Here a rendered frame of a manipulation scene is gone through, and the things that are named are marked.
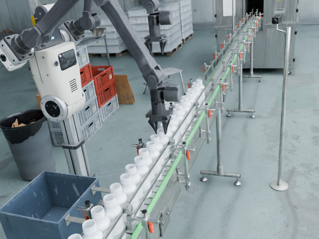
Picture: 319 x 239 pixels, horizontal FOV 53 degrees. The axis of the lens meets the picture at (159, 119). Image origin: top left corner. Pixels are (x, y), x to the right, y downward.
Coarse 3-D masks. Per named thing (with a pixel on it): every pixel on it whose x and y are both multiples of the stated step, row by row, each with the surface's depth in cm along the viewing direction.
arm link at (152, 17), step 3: (150, 15) 163; (153, 15) 163; (156, 15) 162; (150, 18) 163; (153, 18) 163; (156, 18) 163; (150, 21) 164; (153, 21) 163; (156, 21) 164; (150, 24) 164; (153, 24) 164; (156, 24) 164; (153, 27) 165
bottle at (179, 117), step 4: (176, 108) 159; (176, 112) 157; (180, 112) 158; (176, 116) 157; (180, 116) 158; (180, 120) 157; (180, 128) 159; (180, 132) 160; (180, 136) 160; (184, 136) 162
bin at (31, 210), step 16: (48, 176) 159; (64, 176) 155; (80, 176) 151; (32, 192) 151; (48, 192) 162; (64, 192) 160; (80, 192) 156; (96, 192) 147; (0, 208) 134; (16, 208) 142; (32, 208) 152; (48, 208) 163; (64, 208) 164; (16, 224) 132; (32, 224) 128; (48, 224) 124; (64, 224) 126; (80, 224) 136
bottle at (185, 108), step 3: (180, 102) 167; (183, 102) 166; (186, 102) 167; (183, 105) 167; (186, 105) 167; (183, 108) 167; (186, 108) 167; (186, 111) 167; (186, 114) 168; (189, 114) 170; (189, 117) 170; (186, 120) 169; (189, 120) 170; (186, 123) 170; (186, 126) 170; (189, 126) 172
